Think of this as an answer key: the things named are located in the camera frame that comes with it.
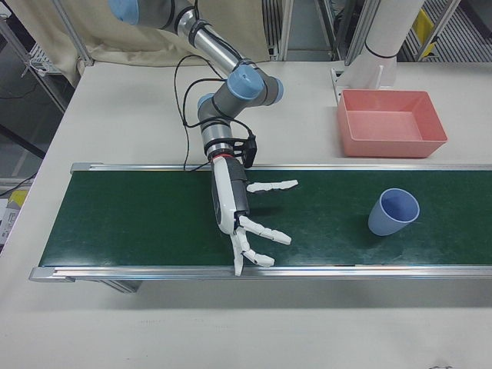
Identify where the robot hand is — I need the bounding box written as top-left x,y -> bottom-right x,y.
209,156 -> 300,277

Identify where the blue plastic cup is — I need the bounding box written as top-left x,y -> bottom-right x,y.
367,188 -> 421,237

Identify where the pink plastic box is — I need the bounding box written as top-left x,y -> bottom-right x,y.
337,88 -> 449,158

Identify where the beige curtain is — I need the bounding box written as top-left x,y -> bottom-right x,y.
36,0 -> 270,88

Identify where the white printed carton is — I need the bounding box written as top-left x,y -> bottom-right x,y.
0,188 -> 30,251

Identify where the white plastic stand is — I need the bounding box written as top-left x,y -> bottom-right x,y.
331,0 -> 426,93

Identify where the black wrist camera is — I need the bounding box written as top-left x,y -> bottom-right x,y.
230,132 -> 258,169

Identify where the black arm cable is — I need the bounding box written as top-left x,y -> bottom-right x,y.
173,53 -> 231,172

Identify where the aluminium frame rack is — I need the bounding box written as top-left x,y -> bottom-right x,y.
262,0 -> 370,62

